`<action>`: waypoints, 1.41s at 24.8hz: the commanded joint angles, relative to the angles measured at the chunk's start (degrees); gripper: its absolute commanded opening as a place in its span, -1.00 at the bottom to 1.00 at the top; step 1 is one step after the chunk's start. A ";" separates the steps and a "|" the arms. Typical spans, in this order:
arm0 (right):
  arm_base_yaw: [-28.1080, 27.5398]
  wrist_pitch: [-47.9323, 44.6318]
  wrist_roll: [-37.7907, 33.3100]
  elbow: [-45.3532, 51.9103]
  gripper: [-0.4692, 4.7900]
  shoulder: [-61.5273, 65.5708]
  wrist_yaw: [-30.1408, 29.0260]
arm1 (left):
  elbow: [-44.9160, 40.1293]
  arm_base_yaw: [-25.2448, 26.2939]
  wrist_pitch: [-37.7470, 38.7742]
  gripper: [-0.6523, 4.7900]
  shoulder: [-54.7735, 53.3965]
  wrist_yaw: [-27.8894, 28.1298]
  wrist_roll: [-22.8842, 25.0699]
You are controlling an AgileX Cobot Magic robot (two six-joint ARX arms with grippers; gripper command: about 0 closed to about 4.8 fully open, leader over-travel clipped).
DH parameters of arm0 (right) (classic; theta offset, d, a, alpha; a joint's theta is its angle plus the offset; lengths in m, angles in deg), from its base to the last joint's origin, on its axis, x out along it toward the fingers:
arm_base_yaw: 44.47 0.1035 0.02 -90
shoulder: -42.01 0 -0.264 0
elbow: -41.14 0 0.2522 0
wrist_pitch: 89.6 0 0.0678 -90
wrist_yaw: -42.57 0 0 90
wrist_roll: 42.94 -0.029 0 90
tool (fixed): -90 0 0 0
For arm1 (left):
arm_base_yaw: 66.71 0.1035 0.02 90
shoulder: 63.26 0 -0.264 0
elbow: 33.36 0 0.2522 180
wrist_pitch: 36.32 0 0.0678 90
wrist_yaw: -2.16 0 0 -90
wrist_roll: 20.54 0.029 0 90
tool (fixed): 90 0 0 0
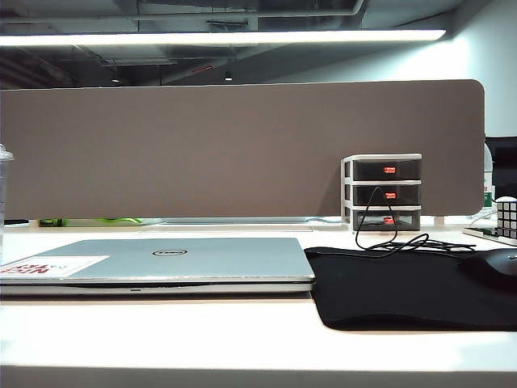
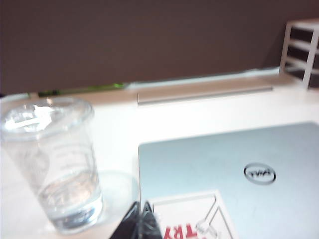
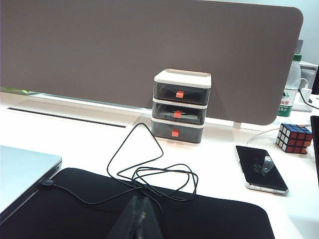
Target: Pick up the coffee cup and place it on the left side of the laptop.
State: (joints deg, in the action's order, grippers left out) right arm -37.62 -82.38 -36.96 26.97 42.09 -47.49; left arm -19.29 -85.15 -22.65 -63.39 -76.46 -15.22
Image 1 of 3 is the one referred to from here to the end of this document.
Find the silver Dell laptop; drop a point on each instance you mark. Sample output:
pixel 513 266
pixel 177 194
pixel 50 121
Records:
pixel 226 260

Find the white red laptop sticker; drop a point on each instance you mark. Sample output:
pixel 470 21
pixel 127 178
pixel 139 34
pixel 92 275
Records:
pixel 52 266

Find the clear plastic coffee cup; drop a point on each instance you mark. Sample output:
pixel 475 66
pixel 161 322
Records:
pixel 3 190

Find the brown felt desk divider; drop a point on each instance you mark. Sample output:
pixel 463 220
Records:
pixel 242 149

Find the black mouse pad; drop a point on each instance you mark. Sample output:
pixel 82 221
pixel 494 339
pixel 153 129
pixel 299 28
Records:
pixel 383 289

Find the long ceiling light strip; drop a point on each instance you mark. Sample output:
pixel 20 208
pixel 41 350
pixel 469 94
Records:
pixel 222 37

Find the clear water bottle green label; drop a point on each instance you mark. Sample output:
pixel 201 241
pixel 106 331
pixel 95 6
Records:
pixel 488 178

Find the black computer mouse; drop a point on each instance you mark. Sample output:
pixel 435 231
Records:
pixel 490 266

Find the black monitor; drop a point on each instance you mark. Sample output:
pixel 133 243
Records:
pixel 503 165

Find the white rounded object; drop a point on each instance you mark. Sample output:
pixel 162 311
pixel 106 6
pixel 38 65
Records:
pixel 505 199

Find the Rubik's cube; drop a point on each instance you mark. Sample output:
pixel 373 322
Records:
pixel 507 218

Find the white drawer organizer frame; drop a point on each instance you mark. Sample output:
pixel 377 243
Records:
pixel 346 190

